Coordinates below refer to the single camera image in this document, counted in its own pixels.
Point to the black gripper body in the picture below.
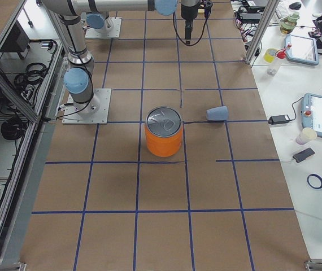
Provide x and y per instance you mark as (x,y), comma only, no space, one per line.
(188,12)

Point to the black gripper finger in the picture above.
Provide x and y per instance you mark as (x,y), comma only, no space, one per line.
(188,35)

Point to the light blue plastic cup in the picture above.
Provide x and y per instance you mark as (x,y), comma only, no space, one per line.
(220,113)

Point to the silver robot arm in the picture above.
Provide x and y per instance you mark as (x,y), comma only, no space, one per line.
(78,80)

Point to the white paper cup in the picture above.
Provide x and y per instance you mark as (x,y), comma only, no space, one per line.
(305,136)

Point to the yellow tape roll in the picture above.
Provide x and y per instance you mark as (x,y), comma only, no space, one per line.
(270,54)

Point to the red cap squeeze bottle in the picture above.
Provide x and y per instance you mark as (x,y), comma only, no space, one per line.
(277,62)

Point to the green glass jar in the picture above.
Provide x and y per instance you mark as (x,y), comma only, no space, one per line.
(288,23)

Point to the orange cylindrical bin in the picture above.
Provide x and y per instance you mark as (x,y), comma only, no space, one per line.
(163,131)

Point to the far teach pendant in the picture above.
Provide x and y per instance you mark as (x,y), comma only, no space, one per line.
(301,50)

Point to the black power adapter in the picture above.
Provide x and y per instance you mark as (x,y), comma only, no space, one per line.
(279,119)

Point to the black smartphone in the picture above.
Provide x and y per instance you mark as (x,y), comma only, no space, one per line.
(303,155)

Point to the aluminium frame post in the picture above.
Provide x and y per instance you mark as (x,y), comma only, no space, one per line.
(261,28)

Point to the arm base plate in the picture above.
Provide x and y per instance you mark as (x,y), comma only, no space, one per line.
(110,30)
(99,113)

